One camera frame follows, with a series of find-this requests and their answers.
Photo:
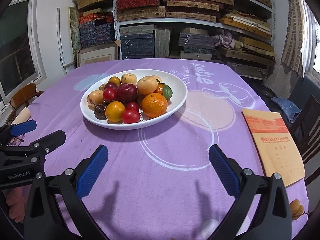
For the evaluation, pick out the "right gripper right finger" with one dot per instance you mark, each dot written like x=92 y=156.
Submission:
x=272 y=218

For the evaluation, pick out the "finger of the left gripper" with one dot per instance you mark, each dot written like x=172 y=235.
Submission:
x=22 y=128
x=45 y=145

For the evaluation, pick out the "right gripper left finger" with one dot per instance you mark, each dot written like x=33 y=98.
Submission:
x=43 y=217

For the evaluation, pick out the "large yellow round pear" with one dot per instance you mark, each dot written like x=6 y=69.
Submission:
x=94 y=98

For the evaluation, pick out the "small tan longan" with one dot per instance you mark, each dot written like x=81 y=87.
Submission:
x=102 y=87

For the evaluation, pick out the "red tomato with calyx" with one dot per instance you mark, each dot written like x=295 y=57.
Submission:
x=110 y=94

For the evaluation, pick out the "orange cherry tomato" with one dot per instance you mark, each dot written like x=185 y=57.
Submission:
x=114 y=111

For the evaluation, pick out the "dark red plum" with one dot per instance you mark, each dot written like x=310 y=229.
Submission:
x=127 y=93
x=111 y=85

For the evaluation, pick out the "small orange tomato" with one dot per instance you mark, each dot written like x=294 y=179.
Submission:
x=115 y=80

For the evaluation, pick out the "red tomato with stem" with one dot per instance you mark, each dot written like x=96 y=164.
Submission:
x=130 y=116

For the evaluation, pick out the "yellow loquat fruit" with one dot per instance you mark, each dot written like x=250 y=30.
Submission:
x=129 y=78

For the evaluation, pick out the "large mandarin orange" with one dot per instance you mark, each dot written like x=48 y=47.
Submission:
x=154 y=105

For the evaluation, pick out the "mandarin with green leaf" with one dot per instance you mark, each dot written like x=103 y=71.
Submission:
x=164 y=90

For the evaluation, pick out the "red cherry tomato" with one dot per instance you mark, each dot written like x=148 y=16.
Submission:
x=132 y=105

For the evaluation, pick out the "brown longan fruit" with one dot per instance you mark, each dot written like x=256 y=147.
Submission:
x=140 y=99

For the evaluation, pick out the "person's left hand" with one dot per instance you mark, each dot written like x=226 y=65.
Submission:
x=16 y=202

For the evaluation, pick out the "rolled beige paper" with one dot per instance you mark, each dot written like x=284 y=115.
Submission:
x=23 y=116

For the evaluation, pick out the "eyeglasses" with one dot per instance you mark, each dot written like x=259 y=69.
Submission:
x=16 y=141

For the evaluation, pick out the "orange exercise notebook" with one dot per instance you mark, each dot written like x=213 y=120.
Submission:
x=277 y=150

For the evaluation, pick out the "dark wooden chair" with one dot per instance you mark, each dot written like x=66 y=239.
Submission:
x=305 y=130

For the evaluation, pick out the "framed picture leaning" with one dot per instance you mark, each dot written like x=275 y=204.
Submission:
x=99 y=53

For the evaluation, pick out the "blue folded cloth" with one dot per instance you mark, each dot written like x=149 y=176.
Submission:
x=287 y=107

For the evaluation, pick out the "white oval plate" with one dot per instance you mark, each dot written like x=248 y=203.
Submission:
x=177 y=100

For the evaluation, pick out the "checked curtain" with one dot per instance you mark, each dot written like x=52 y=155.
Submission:
x=299 y=49

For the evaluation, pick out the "metal shelving unit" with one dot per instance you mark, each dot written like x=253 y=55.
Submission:
x=238 y=33

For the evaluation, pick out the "window with white frame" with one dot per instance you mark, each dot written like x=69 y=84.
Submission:
x=21 y=61

